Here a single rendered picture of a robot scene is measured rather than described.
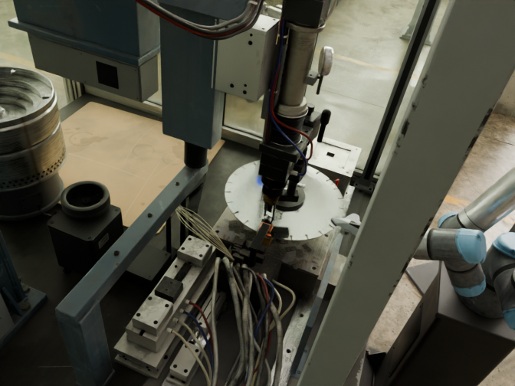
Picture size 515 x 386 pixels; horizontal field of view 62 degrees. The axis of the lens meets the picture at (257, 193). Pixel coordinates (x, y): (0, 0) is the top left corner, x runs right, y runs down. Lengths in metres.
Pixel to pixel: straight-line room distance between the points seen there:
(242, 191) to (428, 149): 0.94
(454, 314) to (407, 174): 1.10
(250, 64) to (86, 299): 0.50
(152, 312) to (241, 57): 0.57
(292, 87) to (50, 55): 0.55
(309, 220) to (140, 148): 0.77
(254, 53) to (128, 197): 0.84
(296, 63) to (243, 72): 0.10
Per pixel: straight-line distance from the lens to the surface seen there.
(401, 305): 2.32
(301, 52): 0.78
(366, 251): 0.33
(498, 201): 1.15
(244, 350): 0.99
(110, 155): 1.63
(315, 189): 1.23
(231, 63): 0.75
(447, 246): 1.05
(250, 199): 1.16
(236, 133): 1.70
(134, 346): 1.05
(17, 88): 1.42
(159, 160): 1.59
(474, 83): 0.25
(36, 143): 1.27
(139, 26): 0.91
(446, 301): 1.38
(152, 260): 1.16
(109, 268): 0.88
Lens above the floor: 1.72
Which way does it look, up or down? 41 degrees down
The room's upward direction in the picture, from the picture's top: 9 degrees clockwise
